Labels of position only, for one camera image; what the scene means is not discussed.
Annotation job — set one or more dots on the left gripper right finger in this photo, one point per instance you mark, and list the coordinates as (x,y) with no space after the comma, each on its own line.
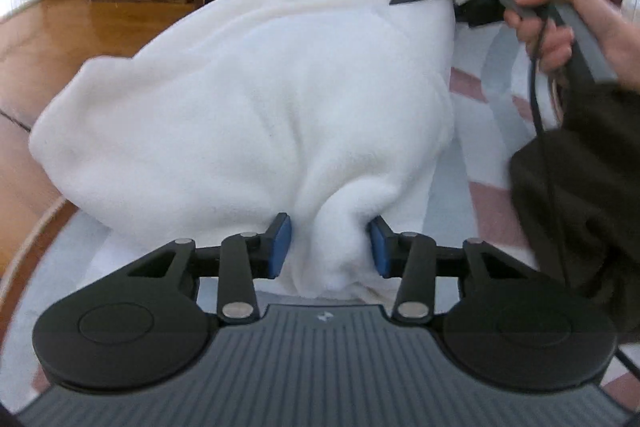
(411,258)

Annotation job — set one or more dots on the checkered grey pink rug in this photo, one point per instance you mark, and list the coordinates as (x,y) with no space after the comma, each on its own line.
(469,197)

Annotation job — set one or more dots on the white fleece zip hoodie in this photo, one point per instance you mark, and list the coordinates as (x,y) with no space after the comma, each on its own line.
(332,111)

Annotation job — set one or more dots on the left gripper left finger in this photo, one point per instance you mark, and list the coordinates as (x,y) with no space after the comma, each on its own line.
(245,257)

